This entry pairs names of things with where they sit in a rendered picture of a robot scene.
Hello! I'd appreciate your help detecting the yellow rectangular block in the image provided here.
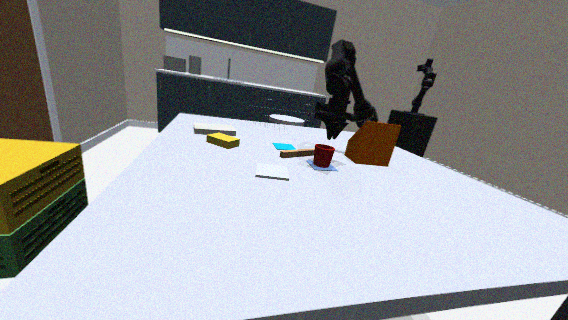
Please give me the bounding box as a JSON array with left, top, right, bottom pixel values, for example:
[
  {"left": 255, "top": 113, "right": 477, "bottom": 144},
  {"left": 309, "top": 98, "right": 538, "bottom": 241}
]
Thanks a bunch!
[{"left": 206, "top": 133, "right": 240, "bottom": 149}]

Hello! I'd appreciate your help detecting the red cup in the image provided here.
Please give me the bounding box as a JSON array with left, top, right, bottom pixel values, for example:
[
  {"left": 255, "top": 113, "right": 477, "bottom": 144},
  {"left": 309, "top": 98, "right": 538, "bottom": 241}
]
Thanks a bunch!
[{"left": 313, "top": 144, "right": 335, "bottom": 168}]

